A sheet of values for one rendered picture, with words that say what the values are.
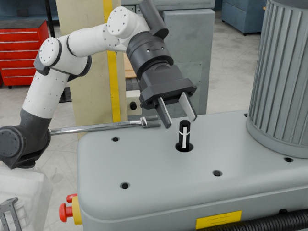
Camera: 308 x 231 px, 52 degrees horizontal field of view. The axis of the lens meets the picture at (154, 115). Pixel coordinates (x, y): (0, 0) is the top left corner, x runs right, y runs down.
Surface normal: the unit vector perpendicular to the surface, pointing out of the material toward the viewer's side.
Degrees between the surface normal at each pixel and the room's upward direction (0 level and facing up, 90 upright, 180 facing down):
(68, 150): 0
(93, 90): 90
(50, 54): 58
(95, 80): 90
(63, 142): 0
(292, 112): 90
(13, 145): 64
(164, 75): 30
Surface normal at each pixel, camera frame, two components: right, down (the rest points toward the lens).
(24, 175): 0.44, -0.71
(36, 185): 0.43, -0.09
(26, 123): -0.22, 0.07
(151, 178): 0.00, -0.86
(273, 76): -0.89, 0.24
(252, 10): 0.22, 0.50
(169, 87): 0.21, -0.51
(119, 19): -0.61, -0.11
